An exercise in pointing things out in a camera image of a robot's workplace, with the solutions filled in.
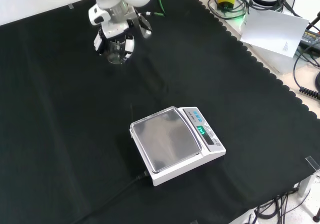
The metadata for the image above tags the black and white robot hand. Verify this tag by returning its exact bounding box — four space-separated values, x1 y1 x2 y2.
88 5 153 63

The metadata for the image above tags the clear glass beaker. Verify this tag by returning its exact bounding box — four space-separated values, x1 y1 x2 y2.
107 40 128 64

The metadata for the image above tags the white electronic balance steel pan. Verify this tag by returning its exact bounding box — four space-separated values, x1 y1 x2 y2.
129 106 227 187

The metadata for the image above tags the black bench cloth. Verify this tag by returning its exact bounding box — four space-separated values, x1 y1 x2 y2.
0 0 320 224

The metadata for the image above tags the pale white board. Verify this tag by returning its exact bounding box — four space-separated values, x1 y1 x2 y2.
239 9 310 59

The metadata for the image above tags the black power adapter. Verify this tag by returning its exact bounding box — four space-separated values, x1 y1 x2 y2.
298 25 320 51

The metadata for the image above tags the metal bench leg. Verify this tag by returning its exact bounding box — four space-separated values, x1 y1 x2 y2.
298 171 320 198

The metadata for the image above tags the green cable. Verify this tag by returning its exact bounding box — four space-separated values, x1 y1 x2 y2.
144 0 167 17

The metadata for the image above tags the black balance power cable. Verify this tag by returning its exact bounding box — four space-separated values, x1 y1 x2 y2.
72 170 151 224

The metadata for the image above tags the black coiled cable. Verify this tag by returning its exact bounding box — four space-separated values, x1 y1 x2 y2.
292 44 320 99

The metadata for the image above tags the clear plastic bracket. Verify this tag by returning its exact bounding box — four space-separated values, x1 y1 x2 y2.
304 155 320 172

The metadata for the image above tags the black cable bundle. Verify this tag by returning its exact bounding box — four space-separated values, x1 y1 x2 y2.
253 181 303 222

